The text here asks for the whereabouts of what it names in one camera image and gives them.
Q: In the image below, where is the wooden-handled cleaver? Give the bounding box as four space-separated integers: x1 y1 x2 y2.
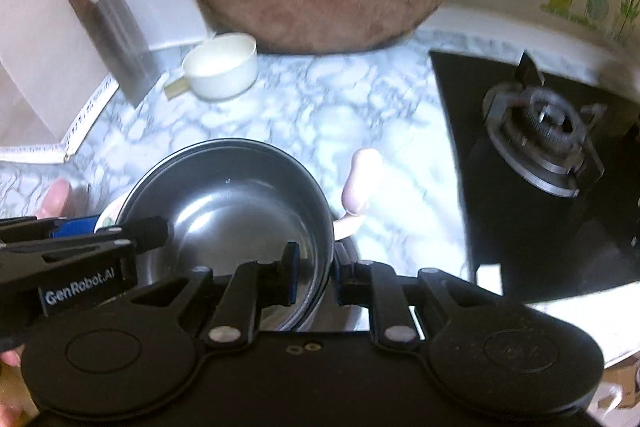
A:
52 0 163 108

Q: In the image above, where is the black gas stove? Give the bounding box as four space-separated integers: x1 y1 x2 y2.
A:
429 49 640 308

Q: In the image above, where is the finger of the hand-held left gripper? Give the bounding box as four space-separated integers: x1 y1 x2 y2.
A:
95 215 170 257
0 215 99 242

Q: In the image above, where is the black stove burner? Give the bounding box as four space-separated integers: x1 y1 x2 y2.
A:
481 51 608 198

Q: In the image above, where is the steel bowl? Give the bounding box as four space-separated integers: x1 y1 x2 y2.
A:
117 139 361 333

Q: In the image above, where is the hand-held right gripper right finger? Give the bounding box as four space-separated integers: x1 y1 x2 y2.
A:
333 249 501 343

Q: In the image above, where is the cream cup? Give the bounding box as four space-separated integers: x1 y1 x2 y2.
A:
165 33 258 102

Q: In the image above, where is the white lace-trimmed cover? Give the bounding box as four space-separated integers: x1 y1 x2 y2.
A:
0 0 121 165

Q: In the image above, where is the person's left hand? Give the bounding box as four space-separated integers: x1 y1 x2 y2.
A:
0 345 23 369

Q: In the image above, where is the white plate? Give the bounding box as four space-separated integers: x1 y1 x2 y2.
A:
94 196 128 233

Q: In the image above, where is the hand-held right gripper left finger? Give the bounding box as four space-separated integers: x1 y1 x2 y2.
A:
127 241 303 343

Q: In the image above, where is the brown cardboard box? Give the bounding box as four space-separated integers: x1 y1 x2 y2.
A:
595 349 640 423

